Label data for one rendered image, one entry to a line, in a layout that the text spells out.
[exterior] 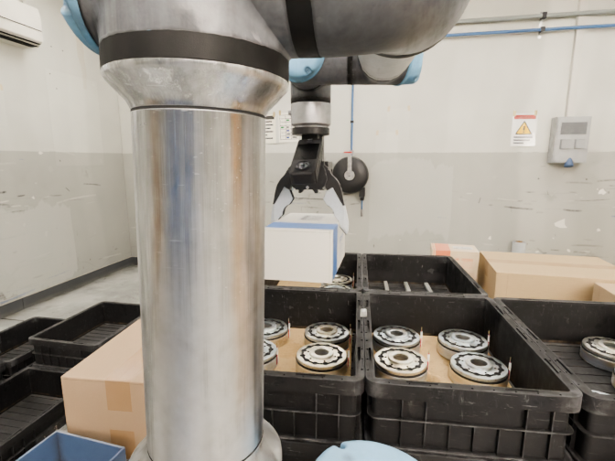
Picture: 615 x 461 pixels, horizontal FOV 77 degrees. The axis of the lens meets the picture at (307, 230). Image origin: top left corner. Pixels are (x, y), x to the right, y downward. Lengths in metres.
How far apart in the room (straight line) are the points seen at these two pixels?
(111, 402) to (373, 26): 0.75
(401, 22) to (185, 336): 0.22
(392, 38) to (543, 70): 4.03
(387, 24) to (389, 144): 3.76
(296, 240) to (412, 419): 0.32
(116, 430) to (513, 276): 1.13
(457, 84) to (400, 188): 1.09
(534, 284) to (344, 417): 0.89
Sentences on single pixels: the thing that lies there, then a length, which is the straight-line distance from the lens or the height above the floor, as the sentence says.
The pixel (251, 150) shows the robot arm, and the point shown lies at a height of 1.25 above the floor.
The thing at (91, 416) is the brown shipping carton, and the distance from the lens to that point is 0.88.
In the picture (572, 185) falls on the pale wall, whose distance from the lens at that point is 4.34.
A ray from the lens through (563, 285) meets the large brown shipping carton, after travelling 1.42.
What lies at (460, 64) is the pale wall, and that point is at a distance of 4.14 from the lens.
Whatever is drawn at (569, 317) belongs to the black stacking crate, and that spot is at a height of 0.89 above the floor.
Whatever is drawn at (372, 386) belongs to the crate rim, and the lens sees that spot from 0.61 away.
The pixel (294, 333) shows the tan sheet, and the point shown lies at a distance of 0.98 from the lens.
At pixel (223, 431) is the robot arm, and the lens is 0.29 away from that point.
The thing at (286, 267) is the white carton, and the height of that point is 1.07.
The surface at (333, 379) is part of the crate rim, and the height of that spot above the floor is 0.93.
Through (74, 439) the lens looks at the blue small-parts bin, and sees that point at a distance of 0.88.
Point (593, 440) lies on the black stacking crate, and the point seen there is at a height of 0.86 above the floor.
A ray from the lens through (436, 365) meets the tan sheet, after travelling 0.89.
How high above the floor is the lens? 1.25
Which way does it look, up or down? 10 degrees down
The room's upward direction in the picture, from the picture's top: straight up
